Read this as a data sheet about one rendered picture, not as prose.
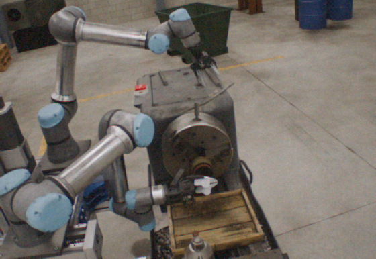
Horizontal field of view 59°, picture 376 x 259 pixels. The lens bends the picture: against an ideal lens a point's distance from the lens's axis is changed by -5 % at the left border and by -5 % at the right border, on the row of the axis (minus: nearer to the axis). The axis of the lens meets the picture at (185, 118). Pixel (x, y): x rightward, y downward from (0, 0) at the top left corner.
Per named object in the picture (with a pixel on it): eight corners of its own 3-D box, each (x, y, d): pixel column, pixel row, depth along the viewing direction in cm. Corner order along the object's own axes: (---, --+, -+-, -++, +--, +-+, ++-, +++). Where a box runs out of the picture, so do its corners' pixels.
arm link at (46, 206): (21, 226, 101) (132, 129, 137) (49, 245, 93) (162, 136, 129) (2, 198, 95) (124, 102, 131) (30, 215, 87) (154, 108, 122)
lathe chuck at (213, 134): (163, 176, 169) (160, 117, 155) (227, 170, 172) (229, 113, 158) (164, 187, 161) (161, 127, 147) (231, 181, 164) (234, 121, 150)
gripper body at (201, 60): (199, 75, 149) (186, 51, 144) (195, 68, 157) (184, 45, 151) (215, 67, 148) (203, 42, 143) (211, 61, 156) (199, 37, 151)
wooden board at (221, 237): (167, 209, 159) (166, 202, 157) (244, 194, 160) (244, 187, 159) (173, 259, 132) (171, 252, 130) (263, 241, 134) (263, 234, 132)
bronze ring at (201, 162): (188, 155, 149) (191, 167, 140) (209, 151, 149) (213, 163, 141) (191, 172, 153) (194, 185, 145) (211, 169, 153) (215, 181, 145)
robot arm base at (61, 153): (44, 166, 150) (37, 147, 146) (52, 148, 164) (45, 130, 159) (77, 160, 150) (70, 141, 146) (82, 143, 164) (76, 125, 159)
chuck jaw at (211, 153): (202, 145, 157) (227, 137, 157) (205, 154, 159) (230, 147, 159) (207, 159, 147) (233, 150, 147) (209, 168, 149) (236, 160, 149)
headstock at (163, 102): (147, 129, 231) (135, 74, 214) (217, 117, 233) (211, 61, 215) (150, 183, 178) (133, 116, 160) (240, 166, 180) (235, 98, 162)
